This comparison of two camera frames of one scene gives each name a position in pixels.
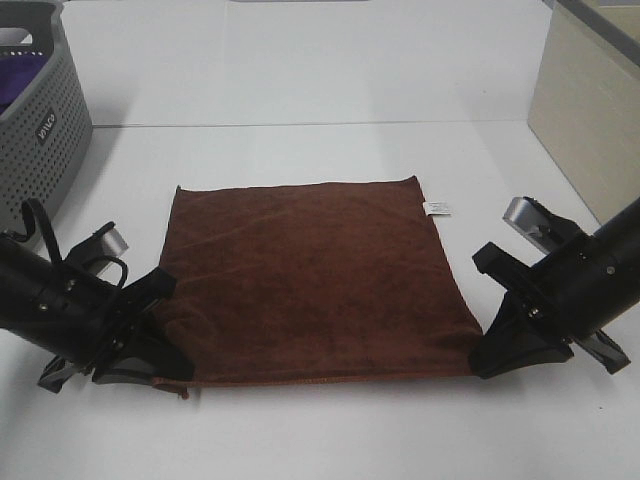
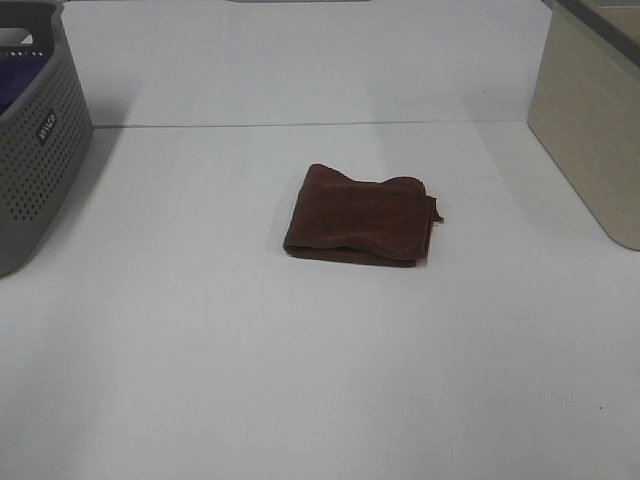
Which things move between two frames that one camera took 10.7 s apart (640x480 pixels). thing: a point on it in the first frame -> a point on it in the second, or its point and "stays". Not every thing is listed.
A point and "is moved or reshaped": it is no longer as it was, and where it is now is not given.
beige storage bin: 585,103 stays
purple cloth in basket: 15,74 stays
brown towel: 313,280 is moved or reshaped
